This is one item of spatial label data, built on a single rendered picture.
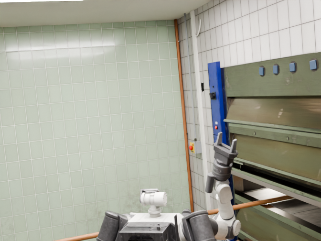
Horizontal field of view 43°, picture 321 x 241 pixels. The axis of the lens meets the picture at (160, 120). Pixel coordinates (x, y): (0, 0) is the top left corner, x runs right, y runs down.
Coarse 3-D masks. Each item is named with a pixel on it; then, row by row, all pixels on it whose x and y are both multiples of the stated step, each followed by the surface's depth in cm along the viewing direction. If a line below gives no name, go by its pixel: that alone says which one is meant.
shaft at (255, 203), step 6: (270, 198) 269; (276, 198) 270; (282, 198) 271; (288, 198) 272; (240, 204) 263; (246, 204) 263; (252, 204) 264; (258, 204) 266; (210, 210) 256; (216, 210) 257; (90, 234) 234; (96, 234) 234; (60, 240) 229; (66, 240) 229; (72, 240) 230; (78, 240) 231
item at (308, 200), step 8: (248, 168) 286; (240, 176) 257; (248, 176) 248; (264, 176) 253; (272, 176) 256; (264, 184) 231; (288, 184) 230; (296, 184) 233; (280, 192) 215; (288, 192) 209; (312, 192) 210; (320, 192) 212; (304, 200) 196; (312, 200) 191
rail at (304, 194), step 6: (234, 168) 266; (246, 174) 250; (252, 174) 244; (264, 180) 231; (270, 180) 226; (282, 186) 214; (288, 186) 210; (294, 192) 204; (300, 192) 199; (306, 192) 197; (312, 198) 191; (318, 198) 187
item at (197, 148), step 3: (192, 141) 357; (198, 141) 354; (195, 144) 350; (198, 144) 351; (201, 144) 352; (195, 147) 350; (198, 147) 351; (201, 147) 352; (192, 150) 355; (195, 150) 350; (198, 150) 351; (201, 150) 352; (195, 153) 351
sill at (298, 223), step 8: (240, 192) 302; (240, 200) 294; (248, 200) 282; (256, 200) 279; (256, 208) 273; (264, 208) 263; (272, 208) 258; (272, 216) 254; (280, 216) 245; (288, 216) 242; (288, 224) 239; (296, 224) 231; (304, 224) 226; (312, 224) 225; (304, 232) 224; (312, 232) 217; (320, 232) 212; (320, 240) 212
